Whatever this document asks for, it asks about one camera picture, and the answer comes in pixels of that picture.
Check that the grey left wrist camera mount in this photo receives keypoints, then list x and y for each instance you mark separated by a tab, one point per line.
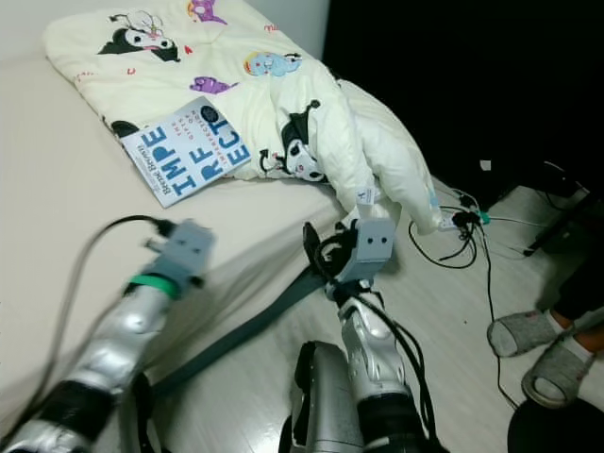
187	250

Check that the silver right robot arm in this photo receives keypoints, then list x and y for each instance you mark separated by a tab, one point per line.
377	359

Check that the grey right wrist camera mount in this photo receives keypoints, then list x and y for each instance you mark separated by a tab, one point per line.
373	245

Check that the cream sheeted mattress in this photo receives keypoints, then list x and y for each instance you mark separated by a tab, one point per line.
75	217

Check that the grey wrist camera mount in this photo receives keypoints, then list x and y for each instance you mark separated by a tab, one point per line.
373	245
187	250

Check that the grey robot right leg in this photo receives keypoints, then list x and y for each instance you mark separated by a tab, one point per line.
326	406

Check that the cream cartoon print quilt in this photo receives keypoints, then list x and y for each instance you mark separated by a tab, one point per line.
151	80

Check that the white book with blue letters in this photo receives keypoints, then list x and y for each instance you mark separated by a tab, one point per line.
184	151

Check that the person's foot grey slipper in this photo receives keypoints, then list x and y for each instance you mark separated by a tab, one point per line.
562	373
528	332

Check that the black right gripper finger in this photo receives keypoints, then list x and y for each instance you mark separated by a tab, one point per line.
316	245

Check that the black round object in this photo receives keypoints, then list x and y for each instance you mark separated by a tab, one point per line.
557	432

